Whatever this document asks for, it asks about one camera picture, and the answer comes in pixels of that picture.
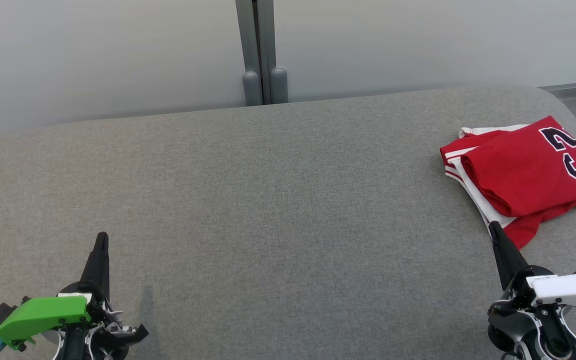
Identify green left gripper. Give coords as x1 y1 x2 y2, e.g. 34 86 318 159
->
0 231 149 349

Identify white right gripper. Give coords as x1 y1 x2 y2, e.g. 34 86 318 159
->
488 221 576 321

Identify red shorts with white stripe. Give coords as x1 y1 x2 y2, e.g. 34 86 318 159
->
439 124 576 250

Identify red T-shirt with white sleeves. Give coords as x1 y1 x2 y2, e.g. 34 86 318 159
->
460 116 576 218

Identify grey floor track rail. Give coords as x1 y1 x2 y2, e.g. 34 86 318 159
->
538 74 576 98

